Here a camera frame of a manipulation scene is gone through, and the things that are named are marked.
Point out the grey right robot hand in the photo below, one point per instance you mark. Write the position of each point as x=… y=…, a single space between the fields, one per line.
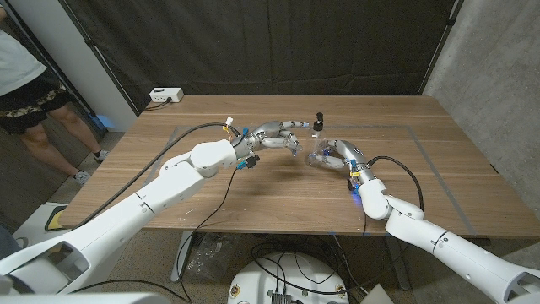
x=352 y=153

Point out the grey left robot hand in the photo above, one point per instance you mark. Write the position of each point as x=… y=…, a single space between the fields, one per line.
x=266 y=133

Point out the clear bottle with black pump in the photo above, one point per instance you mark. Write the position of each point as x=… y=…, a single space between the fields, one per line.
x=318 y=124

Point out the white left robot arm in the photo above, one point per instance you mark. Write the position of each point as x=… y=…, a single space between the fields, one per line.
x=135 y=211

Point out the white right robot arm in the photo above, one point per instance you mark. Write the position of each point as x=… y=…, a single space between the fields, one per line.
x=464 y=257

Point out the black backdrop curtain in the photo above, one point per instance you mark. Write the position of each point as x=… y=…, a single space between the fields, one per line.
x=270 y=42

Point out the white power strip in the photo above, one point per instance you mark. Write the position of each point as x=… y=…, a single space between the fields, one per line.
x=166 y=94

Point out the white table leg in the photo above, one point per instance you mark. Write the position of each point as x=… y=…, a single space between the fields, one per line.
x=396 y=266
x=182 y=257

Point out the white robot torso base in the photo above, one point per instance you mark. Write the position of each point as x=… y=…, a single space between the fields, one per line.
x=291 y=274

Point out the clear plastic bag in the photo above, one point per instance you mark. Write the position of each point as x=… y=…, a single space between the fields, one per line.
x=208 y=257

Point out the white floor plate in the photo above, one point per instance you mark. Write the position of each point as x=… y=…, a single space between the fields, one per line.
x=377 y=297

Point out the black table control panel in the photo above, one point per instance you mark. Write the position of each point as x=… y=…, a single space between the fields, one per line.
x=481 y=241

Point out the blue floor object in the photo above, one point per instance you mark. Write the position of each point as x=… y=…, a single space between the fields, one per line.
x=105 y=121

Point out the black backdrop stand pole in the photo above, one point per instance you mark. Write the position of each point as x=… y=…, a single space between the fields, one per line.
x=89 y=42
x=452 y=20

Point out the white and yellow floor platform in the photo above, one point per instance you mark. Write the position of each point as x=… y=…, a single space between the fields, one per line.
x=42 y=221

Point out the white robot head cover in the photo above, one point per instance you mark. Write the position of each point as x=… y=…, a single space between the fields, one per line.
x=84 y=299

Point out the person in black shorts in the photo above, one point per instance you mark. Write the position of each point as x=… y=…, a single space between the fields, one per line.
x=17 y=63

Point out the person in blue jeans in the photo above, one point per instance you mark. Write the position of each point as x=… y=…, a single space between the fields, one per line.
x=7 y=245

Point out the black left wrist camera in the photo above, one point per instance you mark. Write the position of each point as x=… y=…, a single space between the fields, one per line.
x=252 y=161

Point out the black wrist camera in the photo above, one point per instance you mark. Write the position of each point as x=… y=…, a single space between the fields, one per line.
x=351 y=185
x=252 y=161

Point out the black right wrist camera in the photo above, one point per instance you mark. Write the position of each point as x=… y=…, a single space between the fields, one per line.
x=351 y=185

